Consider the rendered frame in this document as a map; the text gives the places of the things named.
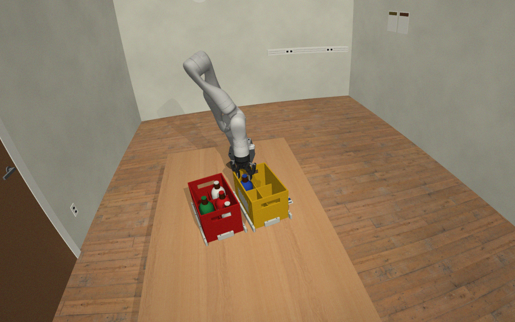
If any white bottle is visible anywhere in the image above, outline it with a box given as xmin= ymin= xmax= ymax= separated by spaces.
xmin=211 ymin=181 xmax=226 ymax=199

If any red crate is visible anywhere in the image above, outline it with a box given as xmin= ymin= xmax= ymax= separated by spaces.
xmin=189 ymin=176 xmax=244 ymax=243

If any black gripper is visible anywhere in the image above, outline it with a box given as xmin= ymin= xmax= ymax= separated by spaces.
xmin=230 ymin=155 xmax=256 ymax=181

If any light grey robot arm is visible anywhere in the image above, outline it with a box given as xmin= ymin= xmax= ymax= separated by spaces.
xmin=183 ymin=51 xmax=255 ymax=157

